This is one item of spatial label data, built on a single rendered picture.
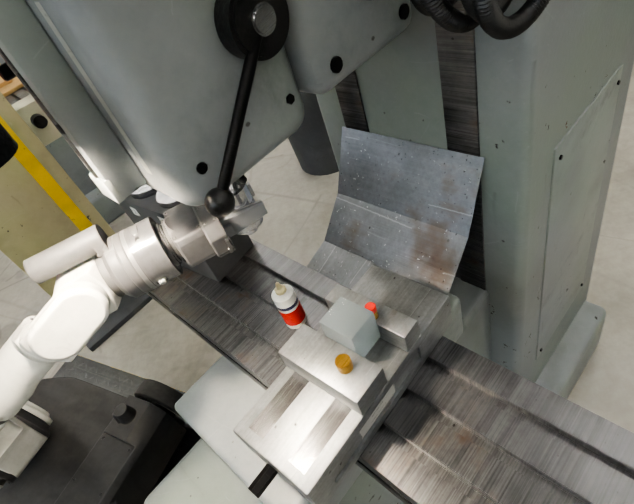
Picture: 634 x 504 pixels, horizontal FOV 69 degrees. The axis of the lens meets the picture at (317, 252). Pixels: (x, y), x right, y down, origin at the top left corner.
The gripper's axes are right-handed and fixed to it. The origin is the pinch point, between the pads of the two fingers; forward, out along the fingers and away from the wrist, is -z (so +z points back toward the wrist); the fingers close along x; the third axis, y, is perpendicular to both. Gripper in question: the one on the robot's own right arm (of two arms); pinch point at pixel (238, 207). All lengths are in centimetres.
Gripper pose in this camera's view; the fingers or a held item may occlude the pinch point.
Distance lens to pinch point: 64.6
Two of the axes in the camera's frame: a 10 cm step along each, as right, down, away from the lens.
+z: -8.7, 4.8, -1.4
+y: 2.7, 6.8, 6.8
